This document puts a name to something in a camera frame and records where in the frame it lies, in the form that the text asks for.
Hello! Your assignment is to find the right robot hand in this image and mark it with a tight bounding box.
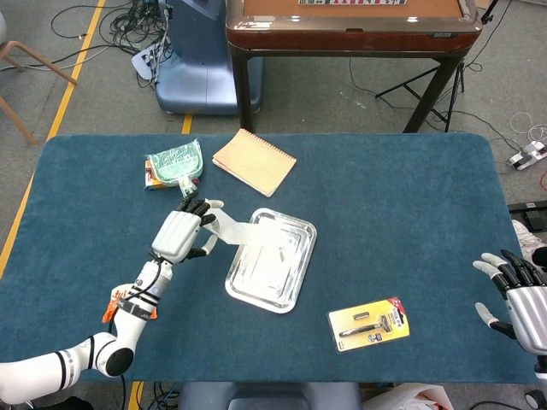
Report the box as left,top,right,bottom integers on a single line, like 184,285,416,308
472,249,547,355

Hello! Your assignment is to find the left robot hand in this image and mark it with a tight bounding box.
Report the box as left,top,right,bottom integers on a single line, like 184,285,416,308
150,191,226,265

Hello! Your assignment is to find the white paper sheet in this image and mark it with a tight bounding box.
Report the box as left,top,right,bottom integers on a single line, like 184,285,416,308
200,198,298,266

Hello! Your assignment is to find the rectangular metal tray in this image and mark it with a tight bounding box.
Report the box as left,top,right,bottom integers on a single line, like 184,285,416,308
224,208,318,315

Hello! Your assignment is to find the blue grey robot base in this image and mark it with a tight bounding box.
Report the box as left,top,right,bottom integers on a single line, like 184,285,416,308
154,0,264,116

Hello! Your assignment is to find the small orange blue box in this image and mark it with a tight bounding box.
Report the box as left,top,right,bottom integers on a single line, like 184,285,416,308
143,160,166,192

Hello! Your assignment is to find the white sneaker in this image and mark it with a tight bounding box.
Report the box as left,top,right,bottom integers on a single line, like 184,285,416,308
511,218,547,278

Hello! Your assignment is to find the black foot pedal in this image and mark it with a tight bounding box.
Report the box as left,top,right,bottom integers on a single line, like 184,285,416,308
507,200,547,234

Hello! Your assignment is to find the orange snack bag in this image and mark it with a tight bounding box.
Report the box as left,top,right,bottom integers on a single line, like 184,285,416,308
101,281,138,325

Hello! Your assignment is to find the kraft spiral notebook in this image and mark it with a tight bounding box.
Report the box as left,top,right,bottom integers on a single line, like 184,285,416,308
211,128,298,198

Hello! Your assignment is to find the white grey power strip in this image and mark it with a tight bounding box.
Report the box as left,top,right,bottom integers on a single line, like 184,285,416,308
507,140,547,172

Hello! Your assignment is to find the razor blister pack yellow card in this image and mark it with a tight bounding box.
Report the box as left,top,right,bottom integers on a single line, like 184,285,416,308
327,297,411,354

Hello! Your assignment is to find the blue table cloth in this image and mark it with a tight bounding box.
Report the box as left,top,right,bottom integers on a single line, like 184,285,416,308
0,132,539,384

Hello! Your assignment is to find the white power strip with plugs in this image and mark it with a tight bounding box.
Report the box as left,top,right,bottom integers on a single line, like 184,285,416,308
131,40,172,82

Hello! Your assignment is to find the grey robot torso base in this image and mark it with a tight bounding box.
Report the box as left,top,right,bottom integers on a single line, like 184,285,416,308
179,381,362,410

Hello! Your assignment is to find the black tripod stand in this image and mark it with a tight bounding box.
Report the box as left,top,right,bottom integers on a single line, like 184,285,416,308
374,0,501,133

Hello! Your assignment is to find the brown mahjong table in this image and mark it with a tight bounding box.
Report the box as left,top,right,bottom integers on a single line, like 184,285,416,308
225,0,484,134

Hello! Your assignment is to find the face-up mahjong tile row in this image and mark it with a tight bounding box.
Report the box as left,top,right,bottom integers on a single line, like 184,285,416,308
297,0,408,7

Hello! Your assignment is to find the white coiled cable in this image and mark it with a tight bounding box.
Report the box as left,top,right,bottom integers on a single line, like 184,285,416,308
509,111,547,144

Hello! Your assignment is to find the black floor cable bundle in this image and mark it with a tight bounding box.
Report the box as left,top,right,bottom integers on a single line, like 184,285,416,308
50,0,172,86

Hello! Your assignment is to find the wooden chair frame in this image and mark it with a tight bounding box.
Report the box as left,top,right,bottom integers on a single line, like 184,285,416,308
0,40,79,147

